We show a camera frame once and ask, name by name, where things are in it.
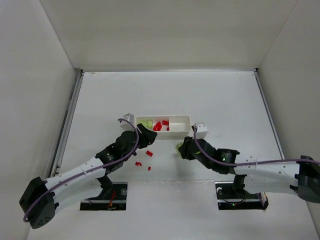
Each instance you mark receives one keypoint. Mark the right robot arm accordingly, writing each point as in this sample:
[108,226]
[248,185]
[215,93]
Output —
[299,177]

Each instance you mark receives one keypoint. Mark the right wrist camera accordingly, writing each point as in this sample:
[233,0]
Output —
[200,130]

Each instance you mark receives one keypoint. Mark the light green duplo brick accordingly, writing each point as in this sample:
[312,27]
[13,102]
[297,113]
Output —
[147,124]

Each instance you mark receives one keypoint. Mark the pale green duplo brick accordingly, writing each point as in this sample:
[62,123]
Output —
[178,149]

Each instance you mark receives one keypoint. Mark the red lego slope piece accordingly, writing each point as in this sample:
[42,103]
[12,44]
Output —
[166,123]

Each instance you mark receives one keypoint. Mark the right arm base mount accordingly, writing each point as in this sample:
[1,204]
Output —
[232,196]

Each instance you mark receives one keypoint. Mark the white divided sorting tray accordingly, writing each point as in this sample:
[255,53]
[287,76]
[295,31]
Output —
[179,126]

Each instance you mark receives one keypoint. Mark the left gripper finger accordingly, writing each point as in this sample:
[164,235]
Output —
[143,131]
[149,138]

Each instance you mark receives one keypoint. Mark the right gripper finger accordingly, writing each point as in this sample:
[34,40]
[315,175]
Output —
[185,147]
[187,155]

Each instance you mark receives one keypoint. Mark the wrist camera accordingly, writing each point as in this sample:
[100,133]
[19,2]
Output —
[127,122]
[200,130]

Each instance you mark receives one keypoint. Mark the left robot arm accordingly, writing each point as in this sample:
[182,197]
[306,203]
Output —
[44,198]

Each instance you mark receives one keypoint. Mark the red lego piece lower right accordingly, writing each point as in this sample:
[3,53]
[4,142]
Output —
[149,153]

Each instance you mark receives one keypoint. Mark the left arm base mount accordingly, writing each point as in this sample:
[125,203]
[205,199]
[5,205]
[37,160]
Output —
[113,197]

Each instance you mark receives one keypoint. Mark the red curved lego piece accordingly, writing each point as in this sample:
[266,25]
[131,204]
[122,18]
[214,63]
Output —
[157,127]

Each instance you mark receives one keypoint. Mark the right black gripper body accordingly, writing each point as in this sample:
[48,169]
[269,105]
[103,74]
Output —
[189,147]

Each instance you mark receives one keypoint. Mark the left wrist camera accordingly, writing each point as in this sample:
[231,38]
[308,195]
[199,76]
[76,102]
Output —
[127,122]

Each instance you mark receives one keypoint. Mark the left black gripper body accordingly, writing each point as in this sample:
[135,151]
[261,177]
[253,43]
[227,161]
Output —
[145,136]

